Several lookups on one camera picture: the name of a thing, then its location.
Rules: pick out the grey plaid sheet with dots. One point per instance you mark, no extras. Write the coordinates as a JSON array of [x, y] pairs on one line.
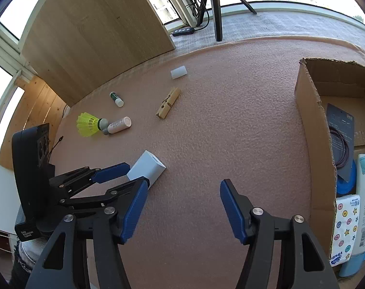
[[290, 24]]

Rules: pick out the small green bottle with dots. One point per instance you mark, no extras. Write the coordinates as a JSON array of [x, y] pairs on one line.
[[116, 98]]

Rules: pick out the black power strip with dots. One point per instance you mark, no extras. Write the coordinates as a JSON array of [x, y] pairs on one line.
[[184, 31]]

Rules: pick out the white window frame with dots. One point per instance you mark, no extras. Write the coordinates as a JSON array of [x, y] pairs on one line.
[[290, 7]]

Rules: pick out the light wooden board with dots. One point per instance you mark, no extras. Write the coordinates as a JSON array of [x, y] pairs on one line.
[[95, 36]]

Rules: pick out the white lotion tube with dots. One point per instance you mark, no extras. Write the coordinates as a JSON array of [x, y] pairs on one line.
[[364, 201]]

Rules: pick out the pine wood panel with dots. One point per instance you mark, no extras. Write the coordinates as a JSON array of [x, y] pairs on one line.
[[31, 111]]

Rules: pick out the star-print tissue pack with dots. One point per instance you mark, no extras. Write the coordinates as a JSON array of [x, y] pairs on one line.
[[345, 231]]

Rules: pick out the person's left forearm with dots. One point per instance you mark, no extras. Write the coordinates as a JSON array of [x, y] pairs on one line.
[[28, 253]]

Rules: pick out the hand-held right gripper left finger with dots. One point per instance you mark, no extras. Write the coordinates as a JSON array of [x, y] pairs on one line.
[[134, 207]]

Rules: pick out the white charger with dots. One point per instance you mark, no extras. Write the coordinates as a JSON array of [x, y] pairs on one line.
[[146, 165]]

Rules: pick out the blue round container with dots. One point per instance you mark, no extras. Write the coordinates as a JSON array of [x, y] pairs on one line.
[[345, 188]]

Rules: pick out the cardboard box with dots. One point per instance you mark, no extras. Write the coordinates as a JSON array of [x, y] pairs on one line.
[[312, 111]]

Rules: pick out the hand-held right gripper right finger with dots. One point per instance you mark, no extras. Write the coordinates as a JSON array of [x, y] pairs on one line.
[[233, 213]]

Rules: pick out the yellow shuttlecock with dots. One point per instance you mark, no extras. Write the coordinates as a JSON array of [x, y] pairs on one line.
[[87, 123]]

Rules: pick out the wooden clothespin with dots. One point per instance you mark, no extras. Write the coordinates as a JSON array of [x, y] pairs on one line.
[[167, 104]]

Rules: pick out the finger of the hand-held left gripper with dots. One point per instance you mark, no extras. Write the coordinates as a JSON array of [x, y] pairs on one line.
[[110, 173], [89, 200]]

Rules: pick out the small pink bottle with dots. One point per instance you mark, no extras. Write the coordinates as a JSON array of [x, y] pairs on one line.
[[119, 125]]

